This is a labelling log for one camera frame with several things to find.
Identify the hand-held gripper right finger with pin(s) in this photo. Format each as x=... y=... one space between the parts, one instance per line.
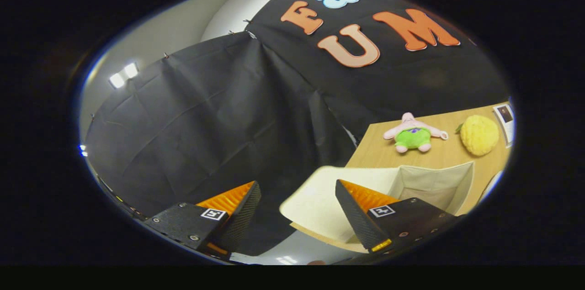
x=356 y=219

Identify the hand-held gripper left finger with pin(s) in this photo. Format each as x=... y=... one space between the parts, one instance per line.
x=242 y=217

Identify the beige fabric storage box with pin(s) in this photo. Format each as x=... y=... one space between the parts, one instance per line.
x=434 y=185

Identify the pink starfish plush toy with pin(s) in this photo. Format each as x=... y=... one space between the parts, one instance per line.
x=413 y=138

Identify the yellow plush ball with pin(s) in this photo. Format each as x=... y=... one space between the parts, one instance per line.
x=479 y=135

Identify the white book with dark photo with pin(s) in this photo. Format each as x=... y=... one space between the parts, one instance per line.
x=505 y=116

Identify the ceiling light panel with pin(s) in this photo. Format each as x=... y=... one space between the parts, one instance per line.
x=116 y=81
x=131 y=70

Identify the row of small cloth clips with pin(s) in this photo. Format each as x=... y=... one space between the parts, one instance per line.
x=247 y=21

